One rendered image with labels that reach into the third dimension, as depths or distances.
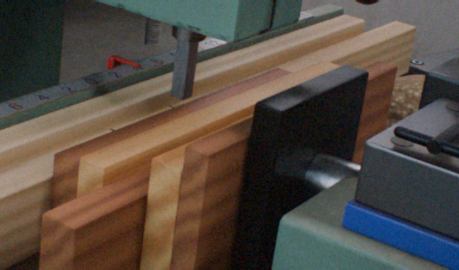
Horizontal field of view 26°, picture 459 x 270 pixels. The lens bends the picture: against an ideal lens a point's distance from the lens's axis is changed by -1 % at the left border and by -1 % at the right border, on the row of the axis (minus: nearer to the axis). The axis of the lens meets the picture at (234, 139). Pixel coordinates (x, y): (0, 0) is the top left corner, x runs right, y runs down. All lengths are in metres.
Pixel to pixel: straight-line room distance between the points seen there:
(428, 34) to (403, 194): 3.59
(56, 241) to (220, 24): 0.15
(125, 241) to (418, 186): 0.14
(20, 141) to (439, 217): 0.21
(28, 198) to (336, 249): 0.15
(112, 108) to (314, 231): 0.17
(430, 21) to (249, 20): 3.48
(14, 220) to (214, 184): 0.10
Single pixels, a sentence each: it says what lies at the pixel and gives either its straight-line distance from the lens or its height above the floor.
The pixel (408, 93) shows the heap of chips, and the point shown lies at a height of 0.93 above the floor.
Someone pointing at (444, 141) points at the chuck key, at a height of 1.01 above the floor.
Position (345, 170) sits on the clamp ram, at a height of 0.96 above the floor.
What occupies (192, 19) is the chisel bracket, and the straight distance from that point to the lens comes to 0.52.
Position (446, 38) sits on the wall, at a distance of 3.98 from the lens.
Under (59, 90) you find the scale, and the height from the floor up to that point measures 0.96.
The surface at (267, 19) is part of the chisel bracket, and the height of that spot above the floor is 1.01.
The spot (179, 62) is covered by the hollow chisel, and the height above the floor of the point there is 0.97.
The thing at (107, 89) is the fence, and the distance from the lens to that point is 0.57.
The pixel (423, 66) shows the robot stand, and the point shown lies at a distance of 1.18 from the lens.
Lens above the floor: 1.15
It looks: 22 degrees down
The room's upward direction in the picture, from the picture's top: 8 degrees clockwise
